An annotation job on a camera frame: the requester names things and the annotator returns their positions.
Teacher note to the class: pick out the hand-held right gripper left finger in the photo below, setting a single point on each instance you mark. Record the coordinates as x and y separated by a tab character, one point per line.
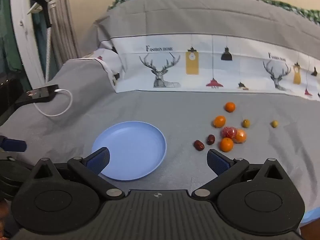
98	159

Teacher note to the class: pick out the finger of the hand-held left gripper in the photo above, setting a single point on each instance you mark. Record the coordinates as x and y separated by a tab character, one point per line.
12	144

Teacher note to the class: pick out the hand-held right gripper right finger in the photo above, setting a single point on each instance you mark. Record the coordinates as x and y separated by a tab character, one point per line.
219	162

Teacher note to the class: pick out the orange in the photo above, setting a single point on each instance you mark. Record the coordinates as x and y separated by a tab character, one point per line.
241	136
230	106
226	144
219	121

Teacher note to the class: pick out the red date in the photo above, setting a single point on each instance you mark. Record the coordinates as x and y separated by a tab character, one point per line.
211	139
199	145

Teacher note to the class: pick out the red fruit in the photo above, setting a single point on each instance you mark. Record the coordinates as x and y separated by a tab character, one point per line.
228	132

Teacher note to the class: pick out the blue plate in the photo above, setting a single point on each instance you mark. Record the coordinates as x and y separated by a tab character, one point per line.
132	150

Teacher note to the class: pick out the green olive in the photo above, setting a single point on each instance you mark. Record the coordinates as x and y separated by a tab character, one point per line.
246	123
274	124

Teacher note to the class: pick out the black furniture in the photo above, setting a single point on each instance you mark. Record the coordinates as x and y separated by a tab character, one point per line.
10	95

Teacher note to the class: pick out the black phone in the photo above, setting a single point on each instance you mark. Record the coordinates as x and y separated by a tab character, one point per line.
41	93

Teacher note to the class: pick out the grey round mat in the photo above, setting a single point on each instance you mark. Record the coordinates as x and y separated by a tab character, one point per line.
150	110

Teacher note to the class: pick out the striped phone holder pole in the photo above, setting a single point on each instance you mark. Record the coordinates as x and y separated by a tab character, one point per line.
48	55

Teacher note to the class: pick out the light blue cloth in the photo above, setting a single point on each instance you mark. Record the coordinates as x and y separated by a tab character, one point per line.
311	215

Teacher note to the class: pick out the green cloth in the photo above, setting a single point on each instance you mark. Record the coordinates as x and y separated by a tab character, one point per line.
10	30

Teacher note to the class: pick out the grey curtain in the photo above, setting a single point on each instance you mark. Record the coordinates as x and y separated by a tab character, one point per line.
63	25

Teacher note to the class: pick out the deer printed quilt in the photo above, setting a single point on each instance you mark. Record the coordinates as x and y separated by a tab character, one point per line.
190	27

